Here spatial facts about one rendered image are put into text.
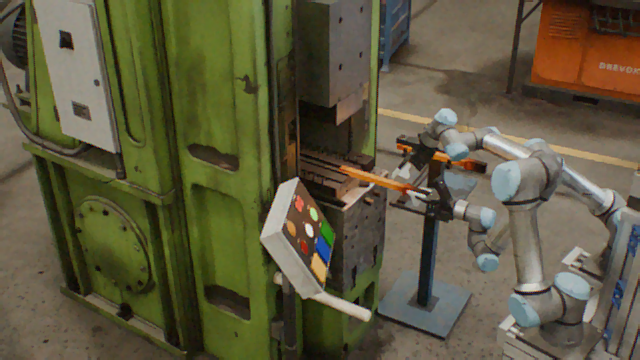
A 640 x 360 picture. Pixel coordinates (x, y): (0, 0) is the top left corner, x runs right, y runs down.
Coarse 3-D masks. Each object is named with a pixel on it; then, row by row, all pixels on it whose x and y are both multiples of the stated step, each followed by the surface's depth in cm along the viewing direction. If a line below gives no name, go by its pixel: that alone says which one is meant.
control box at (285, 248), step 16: (288, 192) 242; (304, 192) 249; (272, 208) 238; (288, 208) 233; (304, 208) 244; (272, 224) 228; (304, 224) 239; (320, 224) 251; (272, 240) 224; (288, 240) 224; (304, 240) 234; (272, 256) 227; (288, 256) 226; (304, 256) 230; (288, 272) 230; (304, 272) 229; (304, 288) 232; (320, 288) 232
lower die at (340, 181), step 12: (324, 156) 304; (312, 168) 296; (324, 168) 296; (360, 168) 297; (300, 180) 293; (324, 180) 289; (336, 180) 288; (348, 180) 291; (360, 180) 301; (324, 192) 288; (336, 192) 285
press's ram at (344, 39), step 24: (312, 0) 243; (336, 0) 242; (360, 0) 256; (312, 24) 247; (336, 24) 246; (360, 24) 261; (312, 48) 252; (336, 48) 251; (360, 48) 266; (312, 72) 257; (336, 72) 256; (360, 72) 272; (312, 96) 262; (336, 96) 262
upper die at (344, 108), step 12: (348, 96) 270; (360, 96) 278; (300, 108) 275; (312, 108) 271; (324, 108) 268; (336, 108) 265; (348, 108) 272; (360, 108) 281; (324, 120) 271; (336, 120) 267
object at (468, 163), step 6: (402, 150) 313; (408, 150) 311; (438, 156) 304; (444, 156) 303; (456, 162) 301; (462, 162) 299; (468, 162) 299; (474, 162) 297; (480, 162) 297; (486, 162) 296; (468, 168) 300; (474, 168) 299; (480, 168) 297
